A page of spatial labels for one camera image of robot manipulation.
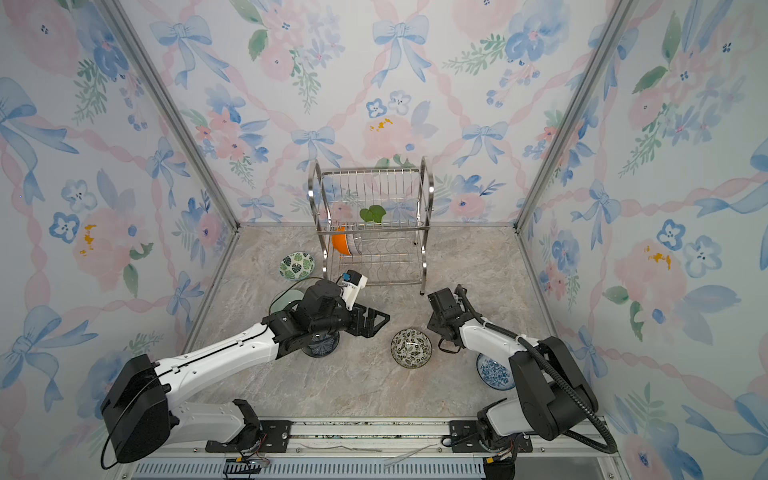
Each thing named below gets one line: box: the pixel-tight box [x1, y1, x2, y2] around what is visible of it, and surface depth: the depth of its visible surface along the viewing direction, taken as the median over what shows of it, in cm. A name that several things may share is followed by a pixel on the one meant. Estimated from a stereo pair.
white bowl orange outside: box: [332, 223, 351, 256], surface depth 100 cm
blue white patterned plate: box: [476, 353, 516, 391], surface depth 85 cm
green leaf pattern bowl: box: [279, 252, 315, 281], surface depth 107 cm
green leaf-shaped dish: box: [359, 205, 387, 223], surface depth 87 cm
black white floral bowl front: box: [390, 328, 433, 369], surface depth 89 cm
